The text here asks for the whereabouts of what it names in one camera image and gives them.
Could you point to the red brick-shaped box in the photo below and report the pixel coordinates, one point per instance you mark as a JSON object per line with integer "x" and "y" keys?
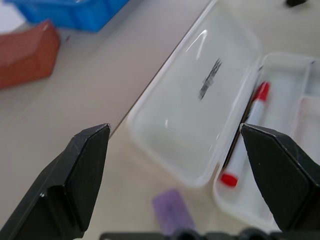
{"x": 25, "y": 60}

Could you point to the small black object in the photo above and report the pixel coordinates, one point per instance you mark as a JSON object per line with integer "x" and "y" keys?
{"x": 296, "y": 2}

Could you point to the red capped white marker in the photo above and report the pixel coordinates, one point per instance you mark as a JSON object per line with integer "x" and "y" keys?
{"x": 243, "y": 140}

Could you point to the purple eraser block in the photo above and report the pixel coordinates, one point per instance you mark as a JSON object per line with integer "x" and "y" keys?
{"x": 172, "y": 212}

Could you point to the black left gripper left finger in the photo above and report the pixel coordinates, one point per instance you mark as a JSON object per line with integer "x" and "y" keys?
{"x": 57, "y": 190}

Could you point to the blue plastic crate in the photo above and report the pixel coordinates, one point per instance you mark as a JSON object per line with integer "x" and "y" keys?
{"x": 62, "y": 12}

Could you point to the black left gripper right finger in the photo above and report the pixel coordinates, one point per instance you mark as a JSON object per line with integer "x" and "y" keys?
{"x": 282, "y": 175}

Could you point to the translucent white pencil case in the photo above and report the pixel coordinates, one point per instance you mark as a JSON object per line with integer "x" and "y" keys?
{"x": 200, "y": 112}

